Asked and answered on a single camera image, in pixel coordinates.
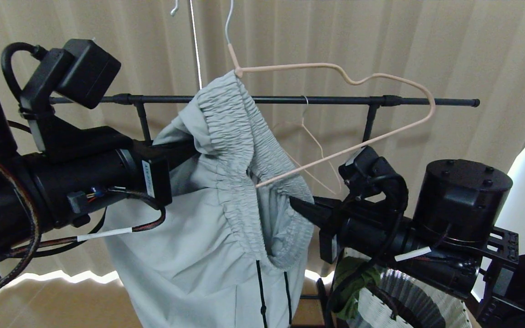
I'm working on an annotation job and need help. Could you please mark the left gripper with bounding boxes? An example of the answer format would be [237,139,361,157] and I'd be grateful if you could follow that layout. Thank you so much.
[25,147,173,231]

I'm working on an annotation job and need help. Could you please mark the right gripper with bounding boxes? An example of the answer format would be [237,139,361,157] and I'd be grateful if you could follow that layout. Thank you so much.
[319,205,481,299]

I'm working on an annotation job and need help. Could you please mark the pale grey shorts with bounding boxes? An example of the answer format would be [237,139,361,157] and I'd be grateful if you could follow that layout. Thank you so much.
[103,69,315,328]

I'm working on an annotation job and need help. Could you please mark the pink clothes hanger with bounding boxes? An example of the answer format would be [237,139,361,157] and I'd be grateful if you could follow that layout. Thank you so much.
[170,0,437,189]
[274,95,343,195]

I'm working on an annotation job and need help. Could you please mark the white laundry basket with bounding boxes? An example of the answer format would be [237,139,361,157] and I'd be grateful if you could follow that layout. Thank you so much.
[347,248,473,328]

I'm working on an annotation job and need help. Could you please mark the black clothes rack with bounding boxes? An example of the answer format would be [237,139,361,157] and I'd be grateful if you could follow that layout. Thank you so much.
[48,94,481,328]

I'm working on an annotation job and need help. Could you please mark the green garment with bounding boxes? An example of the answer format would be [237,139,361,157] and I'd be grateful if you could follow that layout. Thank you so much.
[331,256,381,321]

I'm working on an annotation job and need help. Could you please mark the black cable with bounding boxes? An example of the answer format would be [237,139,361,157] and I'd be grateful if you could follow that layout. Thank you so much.
[26,207,108,259]
[324,173,410,328]
[0,42,48,102]

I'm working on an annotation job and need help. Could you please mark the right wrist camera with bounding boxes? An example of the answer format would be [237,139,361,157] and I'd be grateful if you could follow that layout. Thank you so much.
[338,146,410,215]

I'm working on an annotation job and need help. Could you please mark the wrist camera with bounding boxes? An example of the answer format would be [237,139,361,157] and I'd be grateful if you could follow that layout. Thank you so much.
[338,146,410,215]
[19,39,134,161]

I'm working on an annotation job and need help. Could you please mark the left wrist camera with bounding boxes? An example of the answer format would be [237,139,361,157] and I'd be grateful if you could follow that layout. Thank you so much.
[19,39,134,161]

